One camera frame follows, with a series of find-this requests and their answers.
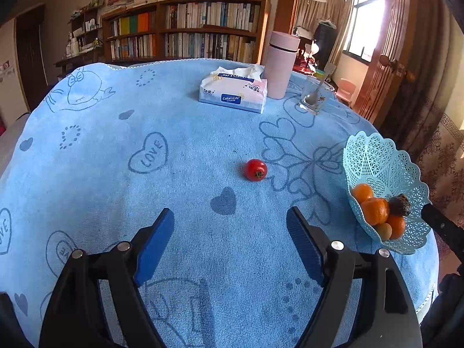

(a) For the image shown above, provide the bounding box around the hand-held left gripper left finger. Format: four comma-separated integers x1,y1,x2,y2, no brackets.
38,208,175,348

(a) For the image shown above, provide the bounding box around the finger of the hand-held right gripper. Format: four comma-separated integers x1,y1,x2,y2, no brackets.
422,203,464,260

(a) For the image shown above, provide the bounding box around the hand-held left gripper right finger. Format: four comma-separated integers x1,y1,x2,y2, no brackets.
286,206,424,348

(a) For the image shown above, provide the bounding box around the orange mandarin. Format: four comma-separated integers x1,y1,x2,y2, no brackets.
387,215,407,240
360,197,390,226
352,183,374,204

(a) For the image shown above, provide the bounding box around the dark brown round fruit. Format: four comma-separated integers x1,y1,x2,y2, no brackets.
389,195,412,217

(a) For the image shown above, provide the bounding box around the tan longan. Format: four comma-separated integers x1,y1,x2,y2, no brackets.
374,222,393,242

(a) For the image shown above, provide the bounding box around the light blue lattice plastic basket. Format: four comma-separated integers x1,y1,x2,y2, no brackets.
343,131,433,255

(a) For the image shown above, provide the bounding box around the red tomato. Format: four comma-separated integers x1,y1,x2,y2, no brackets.
244,159,268,182

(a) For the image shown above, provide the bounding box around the blue printed tablecloth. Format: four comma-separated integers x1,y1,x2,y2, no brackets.
0,59,439,348

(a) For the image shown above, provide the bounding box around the patterned curtain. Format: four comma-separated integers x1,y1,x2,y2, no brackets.
417,98,464,204

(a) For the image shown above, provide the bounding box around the dark cloth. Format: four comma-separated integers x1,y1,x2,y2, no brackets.
422,272,464,338

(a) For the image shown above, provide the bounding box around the clear drinking glass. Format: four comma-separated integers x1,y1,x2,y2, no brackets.
299,75,327,115

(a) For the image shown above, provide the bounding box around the small pink chair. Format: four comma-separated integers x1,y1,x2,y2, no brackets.
335,78,358,106

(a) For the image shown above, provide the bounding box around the white tissue pack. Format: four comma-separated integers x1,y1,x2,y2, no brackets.
198,64,269,114

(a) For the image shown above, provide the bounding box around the metal spoon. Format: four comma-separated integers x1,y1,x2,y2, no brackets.
305,61,337,105

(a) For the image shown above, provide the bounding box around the pink thermos bottle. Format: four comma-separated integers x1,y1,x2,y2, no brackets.
263,31,301,100

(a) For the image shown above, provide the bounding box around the brown wooden door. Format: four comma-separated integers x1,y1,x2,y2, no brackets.
353,0,417,131

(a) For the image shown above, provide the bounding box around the large wooden bookshelf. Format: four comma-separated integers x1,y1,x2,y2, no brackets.
101,0,272,64

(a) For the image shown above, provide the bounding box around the window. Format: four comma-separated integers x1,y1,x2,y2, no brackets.
342,0,387,62

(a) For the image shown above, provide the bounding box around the dark brown door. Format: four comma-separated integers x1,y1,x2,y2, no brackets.
14,5,48,111

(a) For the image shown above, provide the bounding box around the small dark wooden shelf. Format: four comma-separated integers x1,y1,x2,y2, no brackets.
54,5,106,77

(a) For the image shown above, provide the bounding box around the beige curtain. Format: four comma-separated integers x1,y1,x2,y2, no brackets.
295,0,359,33

